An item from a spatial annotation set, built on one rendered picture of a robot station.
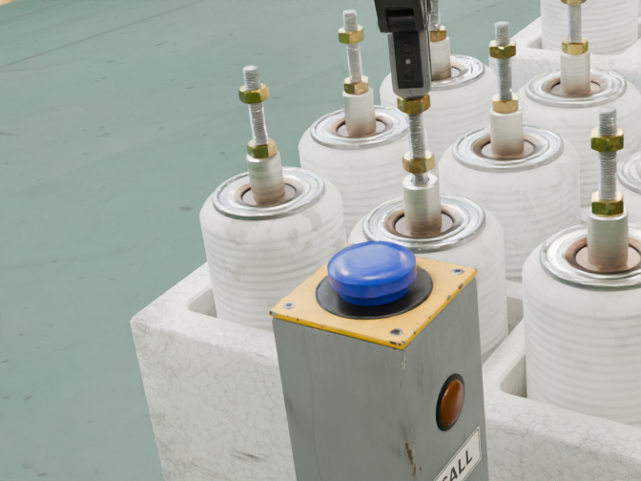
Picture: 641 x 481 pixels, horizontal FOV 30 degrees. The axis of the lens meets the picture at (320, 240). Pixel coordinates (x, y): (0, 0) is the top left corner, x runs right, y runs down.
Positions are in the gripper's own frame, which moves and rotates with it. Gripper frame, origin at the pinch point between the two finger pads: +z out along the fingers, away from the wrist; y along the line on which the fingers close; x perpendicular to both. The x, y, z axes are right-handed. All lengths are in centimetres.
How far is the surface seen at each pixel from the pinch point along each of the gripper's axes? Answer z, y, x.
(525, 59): 18, -49, 7
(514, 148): 10.2, -9.7, 5.6
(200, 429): 25.6, 0.4, -16.6
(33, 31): 36, -130, -78
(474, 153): 10.5, -9.8, 2.9
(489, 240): 11.1, 1.9, 3.9
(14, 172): 36, -69, -59
